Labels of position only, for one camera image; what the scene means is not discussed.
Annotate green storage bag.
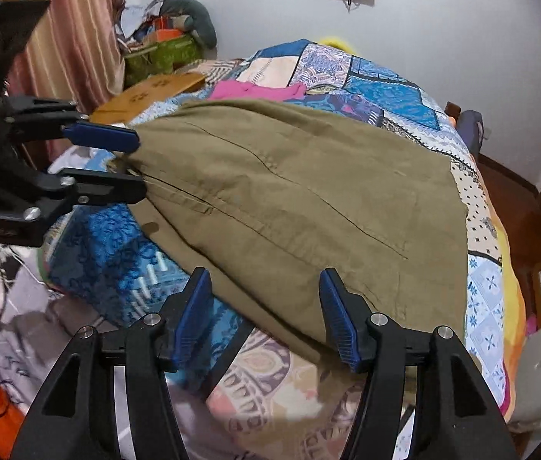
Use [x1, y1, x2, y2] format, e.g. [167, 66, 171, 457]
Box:
[123, 33, 204, 89]

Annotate grey blue backpack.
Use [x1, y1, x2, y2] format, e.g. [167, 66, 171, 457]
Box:
[455, 110, 485, 154]

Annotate khaki pants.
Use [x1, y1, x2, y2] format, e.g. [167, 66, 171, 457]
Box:
[107, 98, 470, 367]

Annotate striped pink curtain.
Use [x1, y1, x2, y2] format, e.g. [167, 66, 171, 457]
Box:
[0, 0, 130, 116]

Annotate grey plush pillow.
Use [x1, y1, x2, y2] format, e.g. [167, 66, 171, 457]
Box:
[160, 0, 218, 49]

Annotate pile of clothes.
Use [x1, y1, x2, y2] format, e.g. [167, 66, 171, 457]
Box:
[121, 0, 190, 41]

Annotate pink cloth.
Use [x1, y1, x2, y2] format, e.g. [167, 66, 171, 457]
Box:
[206, 80, 307, 104]

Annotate patchwork blanket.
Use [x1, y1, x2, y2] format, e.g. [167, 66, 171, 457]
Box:
[43, 38, 528, 460]

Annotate white grey printed cloth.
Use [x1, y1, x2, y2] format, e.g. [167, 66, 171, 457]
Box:
[0, 244, 122, 394]

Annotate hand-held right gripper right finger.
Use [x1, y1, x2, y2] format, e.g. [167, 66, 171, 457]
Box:
[318, 267, 523, 460]

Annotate wooden lap tray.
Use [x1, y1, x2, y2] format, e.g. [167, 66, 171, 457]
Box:
[89, 73, 206, 126]

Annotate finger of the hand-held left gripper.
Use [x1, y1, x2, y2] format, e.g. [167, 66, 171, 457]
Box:
[4, 96, 141, 154]
[21, 167, 148, 223]

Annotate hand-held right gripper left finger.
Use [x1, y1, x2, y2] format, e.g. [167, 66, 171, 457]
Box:
[9, 267, 216, 460]

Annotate yellow foam tube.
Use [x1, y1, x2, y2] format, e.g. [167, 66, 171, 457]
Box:
[318, 35, 360, 56]

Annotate orange box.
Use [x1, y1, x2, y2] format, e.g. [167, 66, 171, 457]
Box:
[152, 16, 186, 43]

